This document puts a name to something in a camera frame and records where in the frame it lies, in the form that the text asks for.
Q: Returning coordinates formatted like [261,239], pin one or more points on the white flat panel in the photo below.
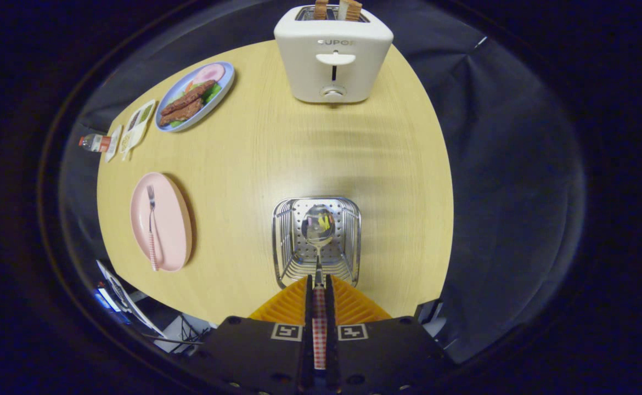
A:
[126,299]

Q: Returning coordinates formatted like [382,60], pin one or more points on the green lettuce leaf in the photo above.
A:
[213,92]

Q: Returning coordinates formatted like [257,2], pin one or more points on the white square coaster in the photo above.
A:
[113,144]

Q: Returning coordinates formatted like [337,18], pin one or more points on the white divided condiment dish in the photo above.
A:
[137,129]

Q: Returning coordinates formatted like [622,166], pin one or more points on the brown grilled meat piece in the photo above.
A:
[192,96]
[181,113]

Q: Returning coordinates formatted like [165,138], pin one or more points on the clear bottle with red label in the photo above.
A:
[95,142]

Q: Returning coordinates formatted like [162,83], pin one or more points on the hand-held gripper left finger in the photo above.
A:
[308,307]

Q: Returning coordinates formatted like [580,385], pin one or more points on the toast slice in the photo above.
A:
[350,10]
[321,10]

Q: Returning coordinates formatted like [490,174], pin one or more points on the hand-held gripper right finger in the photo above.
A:
[330,307]

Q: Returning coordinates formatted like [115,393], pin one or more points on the blue plate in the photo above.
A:
[225,82]

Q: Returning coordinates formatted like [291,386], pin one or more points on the pink plate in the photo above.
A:
[170,219]

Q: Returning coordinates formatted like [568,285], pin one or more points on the white toaster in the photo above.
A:
[332,49]

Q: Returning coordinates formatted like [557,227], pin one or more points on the pink ham slice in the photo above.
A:
[210,73]

